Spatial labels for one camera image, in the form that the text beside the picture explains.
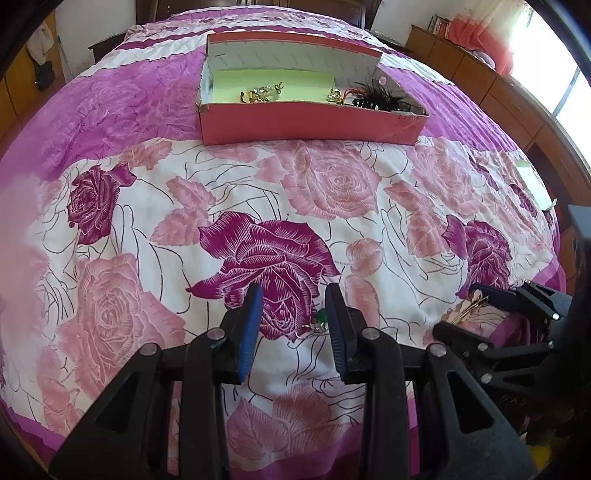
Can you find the wooden wardrobe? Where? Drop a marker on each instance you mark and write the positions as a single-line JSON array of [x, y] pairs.
[[20, 98]]

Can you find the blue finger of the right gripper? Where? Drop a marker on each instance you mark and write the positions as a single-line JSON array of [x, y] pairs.
[[497, 297], [465, 344]]

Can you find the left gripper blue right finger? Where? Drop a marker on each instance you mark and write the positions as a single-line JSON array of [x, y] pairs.
[[462, 433]]

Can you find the gold hair pin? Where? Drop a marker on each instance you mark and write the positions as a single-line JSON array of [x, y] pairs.
[[464, 309]]

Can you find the black feather hair clip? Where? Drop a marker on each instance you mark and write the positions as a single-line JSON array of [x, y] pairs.
[[376, 97]]

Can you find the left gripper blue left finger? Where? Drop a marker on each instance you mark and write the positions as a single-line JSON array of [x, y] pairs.
[[124, 434]]

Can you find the red cardboard box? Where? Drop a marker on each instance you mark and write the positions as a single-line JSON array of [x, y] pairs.
[[336, 119]]

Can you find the right dark nightstand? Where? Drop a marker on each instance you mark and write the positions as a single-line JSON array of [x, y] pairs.
[[393, 44]]

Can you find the pink floral bedspread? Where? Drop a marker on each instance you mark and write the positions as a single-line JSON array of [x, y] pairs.
[[119, 227]]

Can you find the dark nightstand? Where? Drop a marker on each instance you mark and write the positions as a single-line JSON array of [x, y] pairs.
[[393, 44], [102, 48]]

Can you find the left dark nightstand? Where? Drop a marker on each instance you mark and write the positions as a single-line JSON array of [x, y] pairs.
[[102, 48]]

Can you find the green paper sheet on bed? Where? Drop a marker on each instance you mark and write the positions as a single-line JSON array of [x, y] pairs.
[[535, 185]]

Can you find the floral red curtain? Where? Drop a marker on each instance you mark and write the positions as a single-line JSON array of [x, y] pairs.
[[489, 26]]

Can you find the beige cloth on wardrobe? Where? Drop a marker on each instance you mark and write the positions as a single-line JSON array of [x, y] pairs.
[[40, 43]]

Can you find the black bag on wardrobe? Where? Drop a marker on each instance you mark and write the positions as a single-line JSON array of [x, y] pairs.
[[44, 75]]

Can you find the wooden side cabinet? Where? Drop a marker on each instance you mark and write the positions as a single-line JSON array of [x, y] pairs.
[[504, 100]]

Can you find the green paper sheet in box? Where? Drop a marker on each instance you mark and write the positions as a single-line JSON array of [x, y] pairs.
[[284, 85]]

